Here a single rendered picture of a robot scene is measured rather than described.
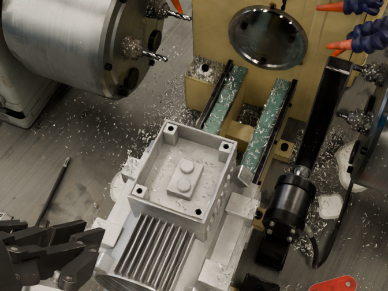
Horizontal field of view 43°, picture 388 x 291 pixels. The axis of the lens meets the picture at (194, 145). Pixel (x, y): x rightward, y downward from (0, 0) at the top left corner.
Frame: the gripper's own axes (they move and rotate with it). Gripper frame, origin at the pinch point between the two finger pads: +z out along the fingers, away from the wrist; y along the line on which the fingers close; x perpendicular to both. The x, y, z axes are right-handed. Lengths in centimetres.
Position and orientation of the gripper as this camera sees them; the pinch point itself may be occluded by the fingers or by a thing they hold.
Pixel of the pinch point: (75, 241)
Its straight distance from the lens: 53.2
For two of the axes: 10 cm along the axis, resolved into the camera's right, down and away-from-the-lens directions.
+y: -9.2, -3.2, 2.2
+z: 2.2, 0.5, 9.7
